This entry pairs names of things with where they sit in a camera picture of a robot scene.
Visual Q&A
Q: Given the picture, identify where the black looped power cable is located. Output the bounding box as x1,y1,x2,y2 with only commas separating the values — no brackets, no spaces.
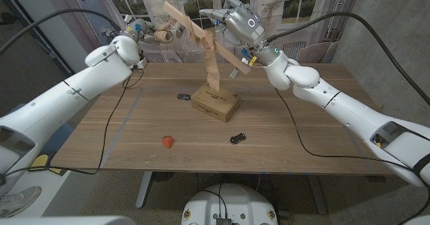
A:
122,69,145,90

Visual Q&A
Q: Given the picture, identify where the grey table leg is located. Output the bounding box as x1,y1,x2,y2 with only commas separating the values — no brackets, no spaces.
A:
307,174,329,215
135,171,153,209

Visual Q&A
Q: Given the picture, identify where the grey sneaker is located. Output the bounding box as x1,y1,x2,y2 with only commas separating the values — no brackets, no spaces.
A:
0,185,42,218

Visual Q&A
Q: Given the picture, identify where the thin black right hand wire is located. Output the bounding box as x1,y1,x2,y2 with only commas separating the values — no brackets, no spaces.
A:
273,87,430,225

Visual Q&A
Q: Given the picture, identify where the printed window backdrop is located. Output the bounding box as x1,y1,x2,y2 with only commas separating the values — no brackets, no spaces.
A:
36,0,362,85

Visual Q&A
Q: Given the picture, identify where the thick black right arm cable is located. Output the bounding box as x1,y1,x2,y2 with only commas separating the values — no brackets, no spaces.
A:
265,11,430,107

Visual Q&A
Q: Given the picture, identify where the tan arm wrap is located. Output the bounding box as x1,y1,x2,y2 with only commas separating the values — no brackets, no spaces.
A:
154,15,221,92

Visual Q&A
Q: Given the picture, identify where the wooden paper towel holder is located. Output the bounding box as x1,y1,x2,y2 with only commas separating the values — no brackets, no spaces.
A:
162,1,252,80

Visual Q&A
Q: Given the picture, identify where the cardboard packing box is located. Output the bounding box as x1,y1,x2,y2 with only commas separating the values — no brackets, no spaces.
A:
190,81,242,124

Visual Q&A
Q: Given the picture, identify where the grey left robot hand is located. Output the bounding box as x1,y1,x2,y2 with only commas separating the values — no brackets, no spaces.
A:
126,15,185,45

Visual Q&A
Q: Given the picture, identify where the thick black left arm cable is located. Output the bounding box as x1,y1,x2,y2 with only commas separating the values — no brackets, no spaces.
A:
0,8,122,56

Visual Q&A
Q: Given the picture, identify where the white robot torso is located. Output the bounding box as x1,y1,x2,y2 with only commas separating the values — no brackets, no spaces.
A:
180,183,279,225

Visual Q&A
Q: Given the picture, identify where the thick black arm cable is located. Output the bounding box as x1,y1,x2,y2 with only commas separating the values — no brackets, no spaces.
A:
0,8,122,56
265,11,430,107

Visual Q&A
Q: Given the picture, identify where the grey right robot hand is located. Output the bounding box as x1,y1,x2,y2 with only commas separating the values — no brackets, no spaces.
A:
199,0,269,50

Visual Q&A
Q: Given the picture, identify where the white robot shoulder cover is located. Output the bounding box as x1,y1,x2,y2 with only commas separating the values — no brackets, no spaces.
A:
0,216,137,225

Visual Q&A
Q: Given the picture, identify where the small black toy car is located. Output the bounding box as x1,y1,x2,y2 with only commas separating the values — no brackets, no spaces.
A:
229,132,247,145

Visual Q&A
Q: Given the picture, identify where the thin black hand wire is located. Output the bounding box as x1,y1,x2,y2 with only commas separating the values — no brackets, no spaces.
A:
0,73,132,179
273,87,430,225

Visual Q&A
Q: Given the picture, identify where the thin black left hand wire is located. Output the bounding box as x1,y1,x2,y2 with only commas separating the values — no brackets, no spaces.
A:
0,73,132,179

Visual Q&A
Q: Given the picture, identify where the blue padded chair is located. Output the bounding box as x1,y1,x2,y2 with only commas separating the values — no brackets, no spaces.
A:
42,122,75,154

